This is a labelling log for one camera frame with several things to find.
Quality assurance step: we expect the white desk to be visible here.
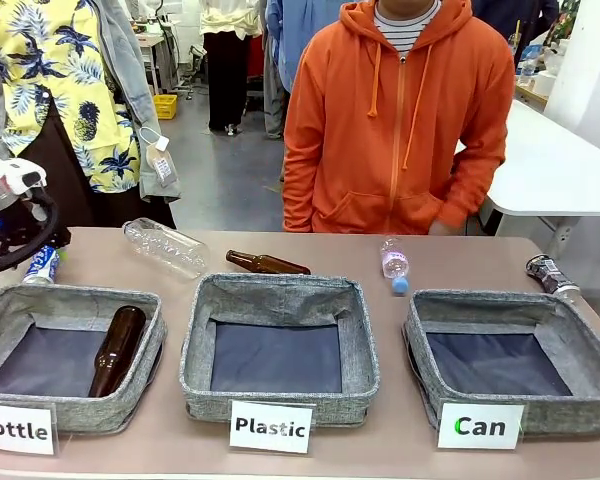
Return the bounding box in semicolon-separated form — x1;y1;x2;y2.
453;98;600;261

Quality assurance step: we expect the person in dark clothes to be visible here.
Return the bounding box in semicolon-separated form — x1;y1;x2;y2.
471;0;562;67

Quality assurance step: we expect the person in blue coat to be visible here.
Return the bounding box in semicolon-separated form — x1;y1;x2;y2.
263;0;354;142

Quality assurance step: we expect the person in yellow floral shirt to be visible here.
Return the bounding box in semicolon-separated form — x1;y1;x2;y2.
0;0;182;232

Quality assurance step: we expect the large brown glass bottle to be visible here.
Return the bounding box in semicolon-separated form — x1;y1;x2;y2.
87;305;147;399

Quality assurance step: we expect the grey fabric basket, bottle label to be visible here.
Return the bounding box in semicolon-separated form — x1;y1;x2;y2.
0;283;168;435

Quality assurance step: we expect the slim brown glass bottle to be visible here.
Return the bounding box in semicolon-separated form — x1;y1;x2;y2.
224;248;312;276

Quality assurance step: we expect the large clear plastic bottle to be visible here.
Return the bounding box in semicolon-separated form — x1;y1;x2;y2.
122;217;212;279

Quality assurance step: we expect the small blue-capped plastic bottle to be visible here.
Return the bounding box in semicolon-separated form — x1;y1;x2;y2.
379;235;412;298

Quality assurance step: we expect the person in black trousers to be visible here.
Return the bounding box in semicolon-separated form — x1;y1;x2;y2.
198;0;265;136

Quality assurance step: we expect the clear water bottle, blue label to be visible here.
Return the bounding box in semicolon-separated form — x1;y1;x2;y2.
518;44;538;88

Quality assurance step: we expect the white sign reading Can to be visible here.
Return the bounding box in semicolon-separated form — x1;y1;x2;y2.
435;401;526;452

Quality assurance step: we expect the blue white drink can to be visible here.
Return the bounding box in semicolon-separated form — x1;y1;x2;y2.
21;244;61;286

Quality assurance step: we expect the yellow plastic crate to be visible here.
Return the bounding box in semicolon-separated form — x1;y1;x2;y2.
151;93;179;122

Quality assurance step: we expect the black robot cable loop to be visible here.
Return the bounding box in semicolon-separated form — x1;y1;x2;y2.
0;187;61;278

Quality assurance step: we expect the person's left forearm orange sleeve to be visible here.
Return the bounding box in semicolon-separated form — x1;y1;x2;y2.
437;144;509;232

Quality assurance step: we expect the person's left hand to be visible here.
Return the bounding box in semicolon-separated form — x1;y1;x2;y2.
427;217;463;237

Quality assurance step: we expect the grey fabric basket, can label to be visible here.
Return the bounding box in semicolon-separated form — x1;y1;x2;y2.
403;288;600;438

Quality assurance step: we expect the hanging paper tag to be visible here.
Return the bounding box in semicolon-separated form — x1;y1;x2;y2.
138;126;179;190

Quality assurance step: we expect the white sign reading Plastic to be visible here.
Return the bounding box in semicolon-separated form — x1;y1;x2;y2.
228;399;316;456

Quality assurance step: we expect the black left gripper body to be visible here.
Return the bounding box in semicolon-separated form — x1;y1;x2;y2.
0;215;72;262

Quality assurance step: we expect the white sign reading Bottle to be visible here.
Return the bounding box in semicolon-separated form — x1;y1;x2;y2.
0;399;59;457

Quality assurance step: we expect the person in orange hoodie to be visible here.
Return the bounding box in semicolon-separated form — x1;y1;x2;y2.
281;0;517;237

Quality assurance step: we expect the dark printed drink can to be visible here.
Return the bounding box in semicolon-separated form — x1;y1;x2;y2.
524;253;582;302

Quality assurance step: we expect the grey fabric basket, plastic label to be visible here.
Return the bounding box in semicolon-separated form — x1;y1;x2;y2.
179;272;382;430

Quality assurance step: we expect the person's right forearm orange sleeve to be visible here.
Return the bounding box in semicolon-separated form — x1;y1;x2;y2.
281;144;329;234

